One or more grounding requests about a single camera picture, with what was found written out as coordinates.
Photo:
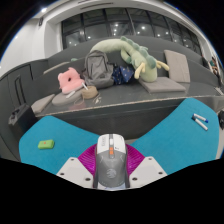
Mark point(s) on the green plush dragon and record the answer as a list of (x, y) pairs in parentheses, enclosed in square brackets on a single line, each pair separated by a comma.
[(140, 56)]

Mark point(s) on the black suitcase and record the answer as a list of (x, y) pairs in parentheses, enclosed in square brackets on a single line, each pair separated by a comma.
[(22, 119)]

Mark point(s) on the round grey seat cushion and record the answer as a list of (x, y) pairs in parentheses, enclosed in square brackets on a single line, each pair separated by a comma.
[(65, 99)]

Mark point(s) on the pink plush cushion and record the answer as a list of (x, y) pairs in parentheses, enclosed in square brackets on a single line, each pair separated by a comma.
[(70, 81)]

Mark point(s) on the person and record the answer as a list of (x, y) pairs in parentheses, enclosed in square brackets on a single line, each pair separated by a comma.
[(215, 66)]

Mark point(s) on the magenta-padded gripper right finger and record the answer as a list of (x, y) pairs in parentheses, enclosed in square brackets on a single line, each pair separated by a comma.
[(146, 170)]

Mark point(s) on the square grey seat cushion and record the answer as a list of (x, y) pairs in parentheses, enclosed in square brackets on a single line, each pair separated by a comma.
[(42, 103)]

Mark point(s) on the upright grey seat cushion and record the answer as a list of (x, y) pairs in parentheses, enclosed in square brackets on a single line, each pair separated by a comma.
[(177, 66)]

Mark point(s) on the grey backpack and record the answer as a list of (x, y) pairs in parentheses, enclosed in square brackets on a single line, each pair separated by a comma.
[(98, 70)]

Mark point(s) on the green eraser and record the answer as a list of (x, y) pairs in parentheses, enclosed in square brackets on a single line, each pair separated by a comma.
[(46, 144)]

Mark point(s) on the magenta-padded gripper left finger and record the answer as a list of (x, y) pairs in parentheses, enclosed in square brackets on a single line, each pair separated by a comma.
[(75, 170)]

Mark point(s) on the white marker with black cap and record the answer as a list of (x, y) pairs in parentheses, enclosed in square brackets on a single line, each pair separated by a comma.
[(200, 124)]

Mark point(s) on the grey white computer mouse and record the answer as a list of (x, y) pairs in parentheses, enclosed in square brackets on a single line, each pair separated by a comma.
[(111, 163)]

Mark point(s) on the dark blue patterned cloth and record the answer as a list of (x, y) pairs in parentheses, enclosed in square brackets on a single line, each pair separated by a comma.
[(123, 74)]

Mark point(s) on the flat grey seat cushion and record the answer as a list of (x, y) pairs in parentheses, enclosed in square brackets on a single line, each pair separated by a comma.
[(163, 85)]

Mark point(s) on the black bag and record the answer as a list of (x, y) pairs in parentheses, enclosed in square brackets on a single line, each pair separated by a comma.
[(221, 119)]

